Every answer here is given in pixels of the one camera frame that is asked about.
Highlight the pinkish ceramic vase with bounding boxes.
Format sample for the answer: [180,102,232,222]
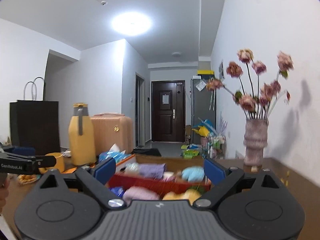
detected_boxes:
[244,119,268,166]

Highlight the light blue plush toy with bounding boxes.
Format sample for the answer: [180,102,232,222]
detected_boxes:
[181,166,204,183]

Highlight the person's left hand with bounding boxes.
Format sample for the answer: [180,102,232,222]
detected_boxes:
[0,178,10,212]

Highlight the cluttered storage rack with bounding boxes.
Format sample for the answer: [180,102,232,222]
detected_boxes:
[202,113,227,159]

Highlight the pink ribbed suitcase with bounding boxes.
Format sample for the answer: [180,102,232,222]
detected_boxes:
[91,113,134,155]

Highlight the round ceiling lamp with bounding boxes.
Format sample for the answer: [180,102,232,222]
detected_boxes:
[110,11,153,37]

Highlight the grey refrigerator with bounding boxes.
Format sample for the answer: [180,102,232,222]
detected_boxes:
[190,77,217,140]

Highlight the black bag on floor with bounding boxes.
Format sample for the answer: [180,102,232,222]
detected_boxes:
[132,148,162,157]

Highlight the blue tissue pack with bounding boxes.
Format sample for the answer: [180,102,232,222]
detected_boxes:
[98,144,131,163]

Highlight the yellow watering can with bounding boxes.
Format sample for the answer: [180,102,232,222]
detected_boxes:
[191,126,210,137]

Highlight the red orange cardboard box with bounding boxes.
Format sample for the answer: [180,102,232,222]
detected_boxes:
[107,154,212,197]

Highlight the dried pink flowers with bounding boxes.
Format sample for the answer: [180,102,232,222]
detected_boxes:
[206,48,294,120]

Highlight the yellow white plush toy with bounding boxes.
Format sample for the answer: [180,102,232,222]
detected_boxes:
[163,189,202,205]

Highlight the dark brown entrance door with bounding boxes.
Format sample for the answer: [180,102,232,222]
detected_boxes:
[151,80,185,142]

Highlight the blue pocket tissue packet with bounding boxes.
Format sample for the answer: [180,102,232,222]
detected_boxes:
[110,186,125,198]

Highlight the iridescent plastic bag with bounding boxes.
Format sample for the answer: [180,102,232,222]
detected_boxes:
[124,163,140,176]

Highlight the yellow cup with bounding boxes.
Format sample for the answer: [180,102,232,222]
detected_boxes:
[39,153,65,174]

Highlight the pink satin pouch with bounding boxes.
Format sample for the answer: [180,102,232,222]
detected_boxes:
[123,186,160,204]

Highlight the green plastic basket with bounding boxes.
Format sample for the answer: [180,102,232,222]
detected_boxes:
[182,149,200,159]

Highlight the black paper shopping bag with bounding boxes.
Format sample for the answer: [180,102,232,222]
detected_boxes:
[9,76,61,157]

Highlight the purple knitted towel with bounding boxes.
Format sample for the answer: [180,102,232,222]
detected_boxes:
[139,164,166,179]

